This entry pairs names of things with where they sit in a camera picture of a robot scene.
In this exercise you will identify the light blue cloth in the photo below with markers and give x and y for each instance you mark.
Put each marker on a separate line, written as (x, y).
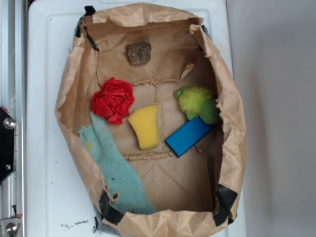
(124, 183)

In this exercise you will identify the red crumpled cloth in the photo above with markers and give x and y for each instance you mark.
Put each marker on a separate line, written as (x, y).
(113, 100)

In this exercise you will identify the yellow sponge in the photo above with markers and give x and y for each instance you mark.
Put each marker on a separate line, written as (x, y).
(145, 125)

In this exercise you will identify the blue rectangular block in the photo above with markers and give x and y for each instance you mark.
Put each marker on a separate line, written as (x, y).
(187, 136)

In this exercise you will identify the green fuzzy plush toy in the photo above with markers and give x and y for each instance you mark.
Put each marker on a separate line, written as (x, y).
(198, 102)

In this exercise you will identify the brown paper bag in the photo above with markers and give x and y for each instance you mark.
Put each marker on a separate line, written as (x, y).
(157, 50)

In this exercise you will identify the black metal bracket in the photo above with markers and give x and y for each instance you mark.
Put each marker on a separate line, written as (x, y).
(7, 145)

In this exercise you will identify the aluminium frame rail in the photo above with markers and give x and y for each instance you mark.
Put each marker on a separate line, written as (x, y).
(13, 73)

